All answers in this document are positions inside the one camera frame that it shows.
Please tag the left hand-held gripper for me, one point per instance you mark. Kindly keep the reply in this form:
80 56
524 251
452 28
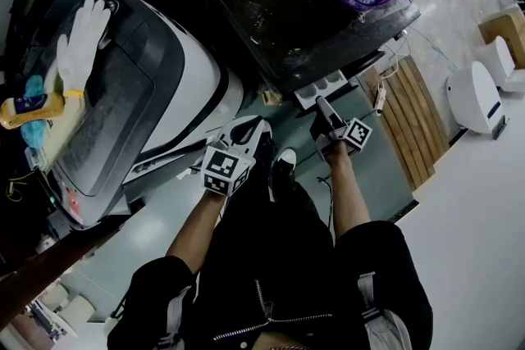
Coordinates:
221 168

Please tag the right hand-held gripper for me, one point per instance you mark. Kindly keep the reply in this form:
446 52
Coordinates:
356 134

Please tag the white detergent drawer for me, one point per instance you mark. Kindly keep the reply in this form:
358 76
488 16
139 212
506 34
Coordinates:
305 96

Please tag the person's left forearm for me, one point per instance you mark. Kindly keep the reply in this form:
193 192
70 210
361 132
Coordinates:
197 229

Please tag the person's right forearm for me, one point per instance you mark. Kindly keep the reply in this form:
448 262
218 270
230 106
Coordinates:
348 192

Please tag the open cardboard box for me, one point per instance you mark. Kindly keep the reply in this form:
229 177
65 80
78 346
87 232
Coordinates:
502 22

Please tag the black and white sneaker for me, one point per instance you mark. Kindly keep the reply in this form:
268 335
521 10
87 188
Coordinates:
285 164
264 143

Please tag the white power strip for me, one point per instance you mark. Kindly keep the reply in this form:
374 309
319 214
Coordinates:
380 98

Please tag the grey green floor platform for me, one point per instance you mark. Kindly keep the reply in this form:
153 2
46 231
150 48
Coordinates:
381 172

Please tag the white and black top-load washer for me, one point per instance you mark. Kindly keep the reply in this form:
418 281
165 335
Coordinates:
197 69

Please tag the wooden slat platform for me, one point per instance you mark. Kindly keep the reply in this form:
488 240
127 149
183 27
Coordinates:
414 123

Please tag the person's black trousers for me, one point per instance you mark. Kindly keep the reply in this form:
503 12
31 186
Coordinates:
266 229

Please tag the black washing machine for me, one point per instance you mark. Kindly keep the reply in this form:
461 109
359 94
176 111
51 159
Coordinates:
295 4

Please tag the white round appliance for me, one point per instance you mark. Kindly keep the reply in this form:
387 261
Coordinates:
471 98

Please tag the person's black jacket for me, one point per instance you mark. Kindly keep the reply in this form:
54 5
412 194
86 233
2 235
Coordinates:
389 258

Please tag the white glove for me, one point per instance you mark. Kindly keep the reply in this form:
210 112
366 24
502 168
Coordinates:
80 49

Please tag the blue cloth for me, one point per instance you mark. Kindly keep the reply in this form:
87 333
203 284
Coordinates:
35 133

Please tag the yellow bottle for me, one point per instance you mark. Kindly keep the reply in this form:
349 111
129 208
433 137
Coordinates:
33 110

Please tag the white cylinder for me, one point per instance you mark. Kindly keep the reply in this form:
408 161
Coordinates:
80 315
55 297

